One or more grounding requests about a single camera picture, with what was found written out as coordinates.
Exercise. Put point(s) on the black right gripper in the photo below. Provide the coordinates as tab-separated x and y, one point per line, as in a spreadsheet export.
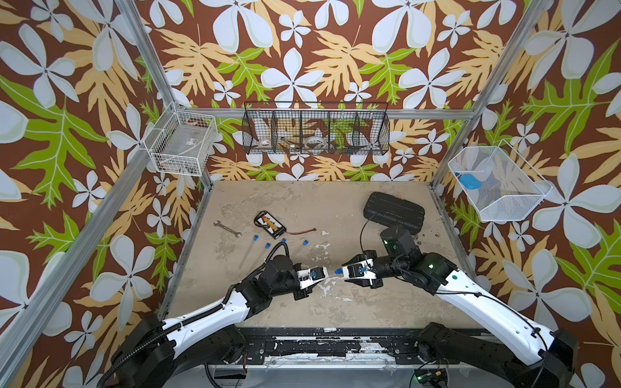
373	284

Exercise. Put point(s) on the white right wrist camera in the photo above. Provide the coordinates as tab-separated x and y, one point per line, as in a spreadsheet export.
360	271

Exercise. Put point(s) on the silver open-end wrench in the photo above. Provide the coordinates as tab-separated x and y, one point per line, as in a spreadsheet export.
237	234

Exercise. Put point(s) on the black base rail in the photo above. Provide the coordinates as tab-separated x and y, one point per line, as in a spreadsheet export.
254	346

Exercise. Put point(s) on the blue object in basket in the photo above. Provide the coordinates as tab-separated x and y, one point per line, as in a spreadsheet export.
469	182

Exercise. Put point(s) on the black plastic case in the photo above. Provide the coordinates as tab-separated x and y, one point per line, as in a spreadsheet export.
388	210

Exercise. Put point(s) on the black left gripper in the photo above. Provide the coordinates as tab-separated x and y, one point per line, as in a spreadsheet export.
300	293

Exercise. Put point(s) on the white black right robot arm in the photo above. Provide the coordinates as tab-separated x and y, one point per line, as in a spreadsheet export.
524	353

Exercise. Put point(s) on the black battery charging board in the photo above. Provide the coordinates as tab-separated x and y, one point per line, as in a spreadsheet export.
269	224

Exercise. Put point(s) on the white mesh basket right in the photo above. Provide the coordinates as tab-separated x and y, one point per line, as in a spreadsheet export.
512	188

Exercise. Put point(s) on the white wire basket left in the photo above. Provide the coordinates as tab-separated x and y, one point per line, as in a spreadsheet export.
180	141

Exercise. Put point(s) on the black wire basket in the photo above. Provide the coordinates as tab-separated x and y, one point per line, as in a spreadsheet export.
300	127

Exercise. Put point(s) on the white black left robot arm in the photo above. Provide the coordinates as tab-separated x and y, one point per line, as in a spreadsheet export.
155	350

